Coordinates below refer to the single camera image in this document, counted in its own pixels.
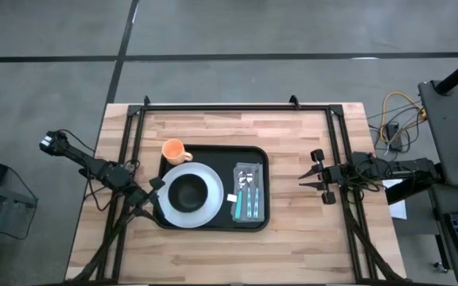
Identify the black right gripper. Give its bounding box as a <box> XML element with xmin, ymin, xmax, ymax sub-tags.
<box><xmin>297</xmin><ymin>148</ymin><xmax>349</xmax><ymax>206</ymax></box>

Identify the orange mug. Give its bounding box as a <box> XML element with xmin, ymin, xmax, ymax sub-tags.
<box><xmin>161</xmin><ymin>138</ymin><xmax>194</xmax><ymax>167</ymax></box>

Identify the yellow cable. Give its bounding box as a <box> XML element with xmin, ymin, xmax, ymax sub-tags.
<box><xmin>378</xmin><ymin>91</ymin><xmax>428</xmax><ymax>145</ymax></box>

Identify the teal handled knife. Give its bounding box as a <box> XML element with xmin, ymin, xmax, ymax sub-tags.
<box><xmin>252</xmin><ymin>168</ymin><xmax>261</xmax><ymax>219</ymax></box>

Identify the black aluminium rig frame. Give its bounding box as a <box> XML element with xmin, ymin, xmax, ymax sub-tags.
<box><xmin>64</xmin><ymin>94</ymin><xmax>407</xmax><ymax>286</ymax></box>

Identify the teal handled spoon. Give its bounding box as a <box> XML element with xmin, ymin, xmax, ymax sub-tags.
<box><xmin>234</xmin><ymin>169</ymin><xmax>246</xmax><ymax>220</ymax></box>

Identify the black support bar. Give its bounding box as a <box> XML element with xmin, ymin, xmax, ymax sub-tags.
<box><xmin>385</xmin><ymin>180</ymin><xmax>447</xmax><ymax>204</ymax></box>

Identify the white paper sheet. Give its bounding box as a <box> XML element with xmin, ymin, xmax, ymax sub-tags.
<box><xmin>382</xmin><ymin>176</ymin><xmax>408</xmax><ymax>221</ymax></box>

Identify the black bowl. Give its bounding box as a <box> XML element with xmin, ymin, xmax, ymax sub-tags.
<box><xmin>168</xmin><ymin>173</ymin><xmax>209</xmax><ymax>214</ymax></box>

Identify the black plastic tray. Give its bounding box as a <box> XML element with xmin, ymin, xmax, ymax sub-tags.
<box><xmin>152</xmin><ymin>144</ymin><xmax>271</xmax><ymax>234</ymax></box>

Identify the dark grey side desk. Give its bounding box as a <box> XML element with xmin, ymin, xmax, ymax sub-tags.
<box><xmin>427</xmin><ymin>183</ymin><xmax>458</xmax><ymax>286</ymax></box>

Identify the grey cart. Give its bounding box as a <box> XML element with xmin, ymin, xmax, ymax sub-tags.
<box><xmin>417</xmin><ymin>79</ymin><xmax>458</xmax><ymax>187</ymax></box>

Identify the white round plate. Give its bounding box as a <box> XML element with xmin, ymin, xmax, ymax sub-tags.
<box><xmin>157</xmin><ymin>161</ymin><xmax>225</xmax><ymax>230</ymax></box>

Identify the black power adapter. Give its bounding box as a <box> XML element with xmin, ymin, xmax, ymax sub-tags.
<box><xmin>385</xmin><ymin>122</ymin><xmax>404</xmax><ymax>153</ymax></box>

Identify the grey cloth napkin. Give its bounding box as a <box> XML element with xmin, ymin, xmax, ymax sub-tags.
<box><xmin>227</xmin><ymin>161</ymin><xmax>265</xmax><ymax>223</ymax></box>

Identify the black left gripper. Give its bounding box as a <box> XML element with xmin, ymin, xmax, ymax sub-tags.
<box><xmin>127</xmin><ymin>176</ymin><xmax>167</xmax><ymax>218</ymax></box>

